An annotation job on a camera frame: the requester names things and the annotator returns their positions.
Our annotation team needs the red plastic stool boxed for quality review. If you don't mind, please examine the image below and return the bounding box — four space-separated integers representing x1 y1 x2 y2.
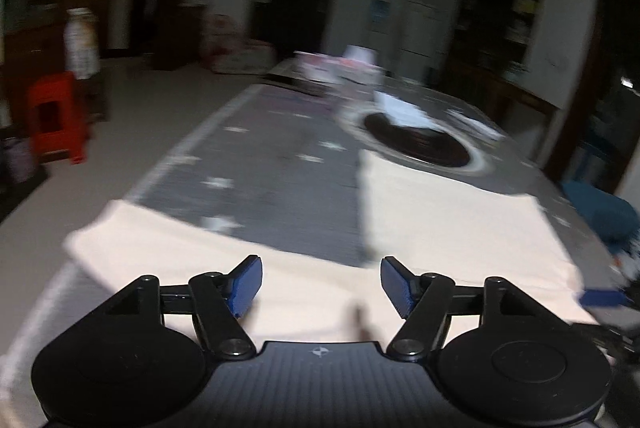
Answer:
27 72 91 165

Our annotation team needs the blue chair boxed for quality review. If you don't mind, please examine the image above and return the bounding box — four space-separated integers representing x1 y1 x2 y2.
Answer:
560 181 640 254

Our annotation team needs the dark wooden display cabinet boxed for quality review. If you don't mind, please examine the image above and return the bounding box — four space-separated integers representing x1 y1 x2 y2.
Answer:
450 0 546 89

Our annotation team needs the white refrigerator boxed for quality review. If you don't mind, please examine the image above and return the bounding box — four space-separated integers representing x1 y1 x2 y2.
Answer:
400 0 451 82

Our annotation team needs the white crumpled cloth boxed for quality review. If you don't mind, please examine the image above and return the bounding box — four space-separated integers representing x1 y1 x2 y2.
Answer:
375 91 441 129

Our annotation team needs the wooden glass-shelf cabinet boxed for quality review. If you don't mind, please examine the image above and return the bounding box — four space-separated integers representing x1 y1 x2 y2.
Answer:
0 0 91 129

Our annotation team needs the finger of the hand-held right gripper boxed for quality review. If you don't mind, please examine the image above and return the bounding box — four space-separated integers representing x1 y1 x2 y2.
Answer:
579 287 632 310

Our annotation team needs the polka-dot play tent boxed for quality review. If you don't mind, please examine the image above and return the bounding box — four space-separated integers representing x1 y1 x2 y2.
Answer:
202 14 276 74

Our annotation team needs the purple patterned trash bin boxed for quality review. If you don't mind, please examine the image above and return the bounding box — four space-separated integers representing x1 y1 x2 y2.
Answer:
2 138 36 184

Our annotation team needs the black smartphone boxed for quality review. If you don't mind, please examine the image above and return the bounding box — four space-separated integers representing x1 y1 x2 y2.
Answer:
262 76 331 96

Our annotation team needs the wooden side table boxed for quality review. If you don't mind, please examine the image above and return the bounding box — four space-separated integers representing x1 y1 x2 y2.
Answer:
440 58 561 129

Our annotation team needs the white and pink tissue box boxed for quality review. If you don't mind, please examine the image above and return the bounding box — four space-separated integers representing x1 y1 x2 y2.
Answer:
340 44 383 86

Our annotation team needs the small wooden stool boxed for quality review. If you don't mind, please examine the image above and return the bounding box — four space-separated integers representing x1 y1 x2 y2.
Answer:
75 73 108 124

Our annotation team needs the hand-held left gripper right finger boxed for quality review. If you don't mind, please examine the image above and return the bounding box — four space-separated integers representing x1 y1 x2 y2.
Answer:
380 257 533 361

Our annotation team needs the cream long-sleeve garment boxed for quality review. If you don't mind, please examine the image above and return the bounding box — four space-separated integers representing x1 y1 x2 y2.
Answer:
0 149 601 428

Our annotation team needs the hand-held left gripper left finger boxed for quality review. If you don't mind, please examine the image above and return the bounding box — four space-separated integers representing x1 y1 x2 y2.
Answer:
107 255 264 361

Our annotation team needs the printed paper bag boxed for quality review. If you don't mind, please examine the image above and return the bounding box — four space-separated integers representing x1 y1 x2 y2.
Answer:
64 7 101 80

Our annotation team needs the round built-in black hotplate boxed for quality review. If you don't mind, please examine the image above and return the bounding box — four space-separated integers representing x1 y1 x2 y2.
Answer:
340 103 493 174

